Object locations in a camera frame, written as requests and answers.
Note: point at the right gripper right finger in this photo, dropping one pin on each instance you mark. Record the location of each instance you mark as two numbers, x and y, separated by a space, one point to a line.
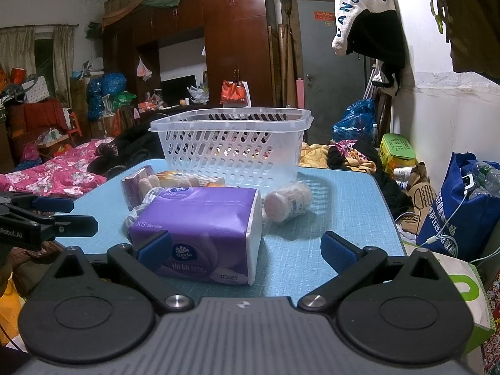
356 268

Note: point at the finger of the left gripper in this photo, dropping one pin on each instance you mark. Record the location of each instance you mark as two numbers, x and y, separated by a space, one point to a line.
29 201
68 226

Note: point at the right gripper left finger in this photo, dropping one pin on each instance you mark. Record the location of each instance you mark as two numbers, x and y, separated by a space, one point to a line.
136 267

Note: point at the purple tissue pack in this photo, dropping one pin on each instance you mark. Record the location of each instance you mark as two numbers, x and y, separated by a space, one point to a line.
215 231

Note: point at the white pill bottle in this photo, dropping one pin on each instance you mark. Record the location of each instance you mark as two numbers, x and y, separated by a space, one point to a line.
287 202

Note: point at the pink floral blanket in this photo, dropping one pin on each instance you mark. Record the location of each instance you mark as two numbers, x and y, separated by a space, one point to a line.
62 176

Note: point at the brown paper bag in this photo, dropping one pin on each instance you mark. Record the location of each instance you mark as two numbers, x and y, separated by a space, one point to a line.
421 192

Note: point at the blue tote bag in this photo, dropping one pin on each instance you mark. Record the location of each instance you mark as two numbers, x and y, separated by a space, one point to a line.
461 219

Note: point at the green white bag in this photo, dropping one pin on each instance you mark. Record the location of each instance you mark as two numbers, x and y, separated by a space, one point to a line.
438 307

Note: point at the black clothing pile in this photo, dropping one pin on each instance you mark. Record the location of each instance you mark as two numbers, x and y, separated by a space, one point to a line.
134 146

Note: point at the green yellow box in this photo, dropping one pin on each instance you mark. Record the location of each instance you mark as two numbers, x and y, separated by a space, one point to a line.
396 152

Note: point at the blue plastic bag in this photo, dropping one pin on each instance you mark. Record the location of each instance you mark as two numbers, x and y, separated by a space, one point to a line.
357 122

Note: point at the white plastic basket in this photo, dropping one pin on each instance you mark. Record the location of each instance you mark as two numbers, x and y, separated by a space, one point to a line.
256 147

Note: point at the beige curtain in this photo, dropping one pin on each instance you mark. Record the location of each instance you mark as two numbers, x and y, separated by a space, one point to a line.
18 51

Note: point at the black television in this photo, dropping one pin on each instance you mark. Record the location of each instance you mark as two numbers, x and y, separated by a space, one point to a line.
175 90

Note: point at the grey metal door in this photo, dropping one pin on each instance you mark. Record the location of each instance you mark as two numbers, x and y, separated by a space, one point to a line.
331 82

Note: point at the orange white hanging bag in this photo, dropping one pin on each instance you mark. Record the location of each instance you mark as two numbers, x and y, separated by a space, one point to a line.
235 93

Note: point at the white black hanging jacket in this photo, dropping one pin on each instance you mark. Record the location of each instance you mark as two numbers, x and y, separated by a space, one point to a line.
372 28

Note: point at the dark red wooden wardrobe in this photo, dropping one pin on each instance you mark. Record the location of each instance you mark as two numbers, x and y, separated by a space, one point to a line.
240 39

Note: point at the olive hanging bag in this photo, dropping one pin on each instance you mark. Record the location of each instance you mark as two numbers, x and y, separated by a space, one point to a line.
471 27

